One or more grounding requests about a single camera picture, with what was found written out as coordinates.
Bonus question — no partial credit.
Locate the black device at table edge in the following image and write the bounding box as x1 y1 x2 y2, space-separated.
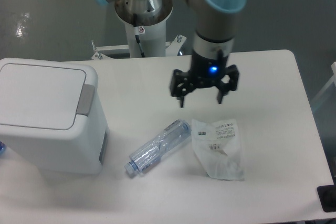
317 185 335 212

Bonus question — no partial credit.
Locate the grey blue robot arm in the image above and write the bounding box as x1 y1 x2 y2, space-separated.
96 0 247 103

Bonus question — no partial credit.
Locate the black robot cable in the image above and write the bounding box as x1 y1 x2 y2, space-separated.
132 13 146 58

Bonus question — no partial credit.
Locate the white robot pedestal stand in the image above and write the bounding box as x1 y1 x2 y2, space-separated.
91 0 187 60

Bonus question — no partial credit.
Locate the white crumpled plastic bag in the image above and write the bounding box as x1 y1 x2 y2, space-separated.
192 119 244 181

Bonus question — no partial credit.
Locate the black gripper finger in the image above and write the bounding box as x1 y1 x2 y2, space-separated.
215 65 239 104
170 69 196 108

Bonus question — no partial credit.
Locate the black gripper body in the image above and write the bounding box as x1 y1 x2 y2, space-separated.
188 49 228 88

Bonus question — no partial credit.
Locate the white push-button trash can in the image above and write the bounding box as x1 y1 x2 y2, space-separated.
1 58 108 174

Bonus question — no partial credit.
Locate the clear empty plastic bottle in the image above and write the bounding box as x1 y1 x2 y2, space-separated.
124 119 191 177

